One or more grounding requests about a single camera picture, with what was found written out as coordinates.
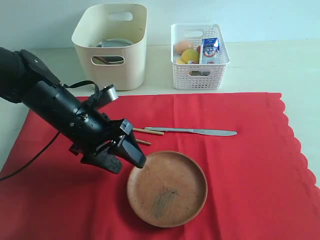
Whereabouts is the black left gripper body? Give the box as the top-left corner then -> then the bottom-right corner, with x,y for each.
68,99 -> 133,157

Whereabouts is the dark wooden spoon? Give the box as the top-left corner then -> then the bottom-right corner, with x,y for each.
94,56 -> 110,65

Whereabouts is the steel cup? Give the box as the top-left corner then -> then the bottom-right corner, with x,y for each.
100,40 -> 123,48

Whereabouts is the pale green ceramic bowl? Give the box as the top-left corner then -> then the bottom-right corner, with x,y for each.
94,38 -> 133,65

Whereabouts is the yellow cheese wedge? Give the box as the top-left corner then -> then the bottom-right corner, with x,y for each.
175,57 -> 186,65

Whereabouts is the yellow lemon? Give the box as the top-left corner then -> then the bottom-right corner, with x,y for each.
181,49 -> 200,64

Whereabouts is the brown egg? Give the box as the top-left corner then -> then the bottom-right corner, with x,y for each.
174,40 -> 194,55

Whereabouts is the red sausage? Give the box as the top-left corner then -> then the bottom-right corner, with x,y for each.
196,45 -> 201,53

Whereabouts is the blue white milk carton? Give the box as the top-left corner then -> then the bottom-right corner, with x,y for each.
199,37 -> 220,65

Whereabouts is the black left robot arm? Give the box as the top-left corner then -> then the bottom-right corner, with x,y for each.
0,48 -> 146,174

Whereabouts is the wooden chopstick lower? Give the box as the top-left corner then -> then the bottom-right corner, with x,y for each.
136,139 -> 152,146

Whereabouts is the wooden chopstick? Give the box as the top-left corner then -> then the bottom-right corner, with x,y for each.
136,139 -> 152,146
132,128 -> 164,136

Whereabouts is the wooden chopstick upper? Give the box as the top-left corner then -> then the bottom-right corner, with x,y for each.
132,128 -> 164,136

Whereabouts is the brown wooden plate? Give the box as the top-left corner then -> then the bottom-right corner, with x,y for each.
126,150 -> 208,228

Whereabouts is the steel table knife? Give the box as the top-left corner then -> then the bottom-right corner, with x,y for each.
144,127 -> 238,137

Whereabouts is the white perforated plastic basket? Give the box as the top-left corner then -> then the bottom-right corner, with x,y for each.
170,23 -> 230,90

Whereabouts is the cream plastic tub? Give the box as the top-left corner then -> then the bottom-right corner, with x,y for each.
71,3 -> 148,91

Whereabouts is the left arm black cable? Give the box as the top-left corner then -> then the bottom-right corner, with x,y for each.
0,80 -> 101,181

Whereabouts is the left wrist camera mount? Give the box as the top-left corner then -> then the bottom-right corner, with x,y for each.
94,84 -> 119,110

